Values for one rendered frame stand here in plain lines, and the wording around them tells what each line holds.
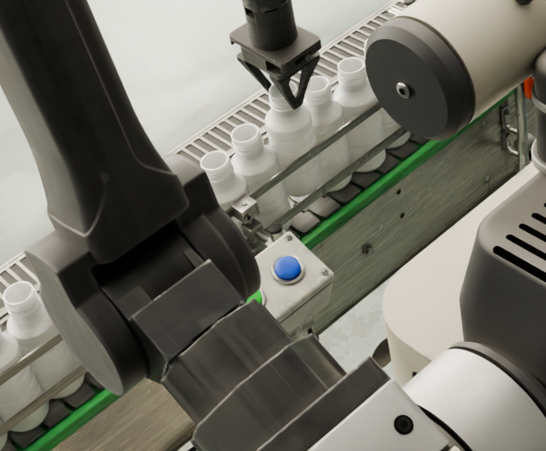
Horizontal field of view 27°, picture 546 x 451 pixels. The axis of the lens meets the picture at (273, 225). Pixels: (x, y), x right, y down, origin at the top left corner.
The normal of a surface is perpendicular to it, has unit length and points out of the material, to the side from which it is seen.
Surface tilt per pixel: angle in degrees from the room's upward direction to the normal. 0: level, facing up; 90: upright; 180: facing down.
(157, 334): 30
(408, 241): 90
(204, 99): 0
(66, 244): 5
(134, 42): 0
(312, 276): 20
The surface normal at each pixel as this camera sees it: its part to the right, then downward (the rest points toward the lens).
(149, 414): 0.65, 0.43
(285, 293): 0.04, -0.53
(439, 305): -0.18, -0.72
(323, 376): 0.55, -0.65
